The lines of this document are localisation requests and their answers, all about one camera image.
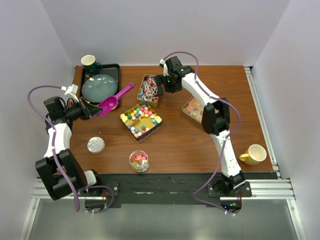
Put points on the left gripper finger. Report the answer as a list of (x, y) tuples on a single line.
[(94, 111), (90, 103)]

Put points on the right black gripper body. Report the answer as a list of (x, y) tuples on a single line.
[(169, 85)]

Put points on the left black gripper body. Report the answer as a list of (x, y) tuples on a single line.
[(81, 112)]

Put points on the magenta plastic scoop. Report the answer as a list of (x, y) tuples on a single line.
[(111, 102)]

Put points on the gold tin of lollipops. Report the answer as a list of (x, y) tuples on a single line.
[(148, 90)]

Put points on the gold tin of gummy candies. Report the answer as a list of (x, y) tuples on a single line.
[(193, 111)]

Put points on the gold tin of star candies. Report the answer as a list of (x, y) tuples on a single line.
[(141, 120)]

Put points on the clear glass jar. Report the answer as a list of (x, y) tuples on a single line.
[(139, 161)]

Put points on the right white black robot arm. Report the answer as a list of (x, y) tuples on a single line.
[(215, 116)]

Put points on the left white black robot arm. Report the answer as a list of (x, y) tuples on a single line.
[(60, 132)]

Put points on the teal ceramic plate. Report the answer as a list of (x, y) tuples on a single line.
[(98, 87)]

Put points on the white jar lid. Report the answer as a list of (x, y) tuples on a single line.
[(95, 145)]

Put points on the black serving tray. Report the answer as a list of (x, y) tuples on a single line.
[(112, 70)]

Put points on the dark green mug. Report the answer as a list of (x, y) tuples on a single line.
[(90, 65)]

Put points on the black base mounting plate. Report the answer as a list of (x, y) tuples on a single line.
[(173, 188)]

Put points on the yellow mug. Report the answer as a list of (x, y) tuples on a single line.
[(254, 155)]

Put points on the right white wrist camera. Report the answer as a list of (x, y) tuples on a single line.
[(162, 63)]

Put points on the aluminium frame rail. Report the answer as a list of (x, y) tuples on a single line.
[(261, 189)]

